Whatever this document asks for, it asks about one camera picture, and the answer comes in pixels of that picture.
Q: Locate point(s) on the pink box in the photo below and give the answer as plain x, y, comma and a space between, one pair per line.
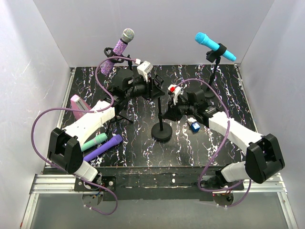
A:
78, 104

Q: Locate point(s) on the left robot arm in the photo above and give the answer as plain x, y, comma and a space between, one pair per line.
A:
65, 144

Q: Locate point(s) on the cyan microphone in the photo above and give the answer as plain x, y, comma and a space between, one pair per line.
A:
203, 39

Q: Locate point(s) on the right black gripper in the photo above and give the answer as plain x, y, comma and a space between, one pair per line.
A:
172, 114

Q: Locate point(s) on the black tripod mic stand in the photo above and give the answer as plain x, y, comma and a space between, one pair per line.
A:
118, 118

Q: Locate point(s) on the mint green microphone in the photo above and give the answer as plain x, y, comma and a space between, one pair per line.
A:
95, 141

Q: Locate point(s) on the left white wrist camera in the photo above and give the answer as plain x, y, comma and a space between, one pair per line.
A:
143, 69

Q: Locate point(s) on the right round base stand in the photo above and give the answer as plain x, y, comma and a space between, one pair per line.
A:
213, 57

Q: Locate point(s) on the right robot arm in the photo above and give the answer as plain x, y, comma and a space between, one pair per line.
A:
263, 154

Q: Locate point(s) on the round base mic stand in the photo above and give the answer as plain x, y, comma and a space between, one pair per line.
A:
161, 132

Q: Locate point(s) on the blue white small box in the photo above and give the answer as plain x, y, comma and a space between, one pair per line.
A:
195, 127

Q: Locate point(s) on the glitter purple microphone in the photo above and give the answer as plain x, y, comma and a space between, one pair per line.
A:
127, 36

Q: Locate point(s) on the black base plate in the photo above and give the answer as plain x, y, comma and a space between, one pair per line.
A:
153, 183

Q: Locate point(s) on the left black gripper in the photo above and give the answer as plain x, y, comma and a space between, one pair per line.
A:
151, 93

